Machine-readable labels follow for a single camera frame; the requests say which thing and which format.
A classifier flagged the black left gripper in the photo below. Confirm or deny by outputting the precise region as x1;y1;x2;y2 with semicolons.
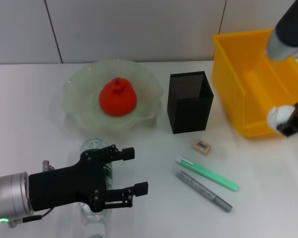
28;144;149;214

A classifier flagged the white paper ball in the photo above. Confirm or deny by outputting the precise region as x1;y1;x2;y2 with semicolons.
267;105;297;131

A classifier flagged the clear water bottle green label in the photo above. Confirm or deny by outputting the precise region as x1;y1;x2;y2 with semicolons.
79;138;115;238

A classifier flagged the red-orange toy orange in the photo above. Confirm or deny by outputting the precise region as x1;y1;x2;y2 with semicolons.
99;77;138;117

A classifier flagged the mint green pen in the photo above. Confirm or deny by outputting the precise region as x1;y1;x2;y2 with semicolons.
175;156;240;192

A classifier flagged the grey marker pen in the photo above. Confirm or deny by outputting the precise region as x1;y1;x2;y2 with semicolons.
172;165;233;213

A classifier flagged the beige eraser with barcode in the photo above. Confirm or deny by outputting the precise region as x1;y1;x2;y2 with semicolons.
192;139;212;152

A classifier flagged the black mesh pen holder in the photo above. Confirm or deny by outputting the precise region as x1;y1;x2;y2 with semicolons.
166;71;215;134

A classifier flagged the pale green glass fruit bowl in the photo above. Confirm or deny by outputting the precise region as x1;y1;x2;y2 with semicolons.
62;59;164;134

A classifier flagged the yellow plastic storage bin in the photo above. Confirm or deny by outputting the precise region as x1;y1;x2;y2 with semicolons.
211;29;298;138

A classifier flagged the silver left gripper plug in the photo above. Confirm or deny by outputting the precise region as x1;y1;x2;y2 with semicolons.
41;160;56;173

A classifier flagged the thin left wrist cable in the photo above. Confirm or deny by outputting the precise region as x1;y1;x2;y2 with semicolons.
7;207;54;228

